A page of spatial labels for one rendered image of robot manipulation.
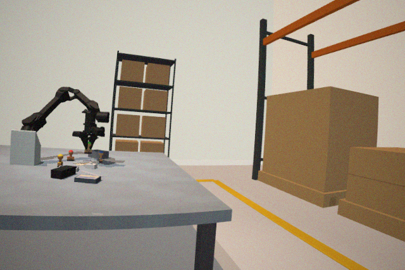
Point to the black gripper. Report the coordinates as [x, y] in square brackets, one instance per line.
[84, 135]

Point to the red-handled stamp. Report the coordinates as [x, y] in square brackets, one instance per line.
[70, 158]

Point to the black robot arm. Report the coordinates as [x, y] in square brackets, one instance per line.
[92, 113]

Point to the yellow rubber stamp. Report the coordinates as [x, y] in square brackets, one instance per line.
[60, 157]

